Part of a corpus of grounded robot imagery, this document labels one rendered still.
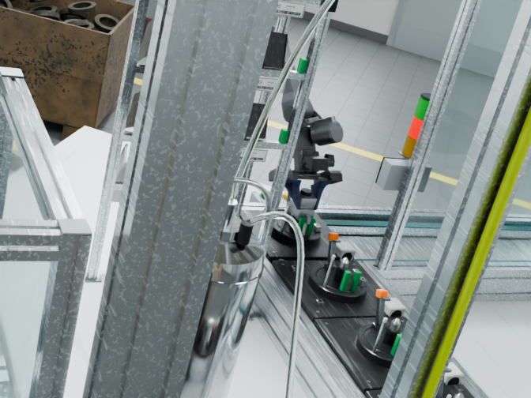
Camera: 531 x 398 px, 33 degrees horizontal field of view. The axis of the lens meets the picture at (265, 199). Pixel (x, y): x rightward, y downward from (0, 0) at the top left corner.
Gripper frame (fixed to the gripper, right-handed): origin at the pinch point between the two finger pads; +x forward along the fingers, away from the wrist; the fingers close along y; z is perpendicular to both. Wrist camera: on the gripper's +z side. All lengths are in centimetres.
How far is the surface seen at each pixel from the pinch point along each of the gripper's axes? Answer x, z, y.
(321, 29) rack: -26, 46, -20
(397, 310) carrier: 30.0, 23.3, 9.6
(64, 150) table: -23, -67, -45
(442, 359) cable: 38, 111, -44
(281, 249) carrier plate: 13.5, -0.8, -7.3
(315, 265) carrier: 18.1, 5.4, -1.3
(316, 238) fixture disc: 10.4, -1.5, 3.1
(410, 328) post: 35, 108, -46
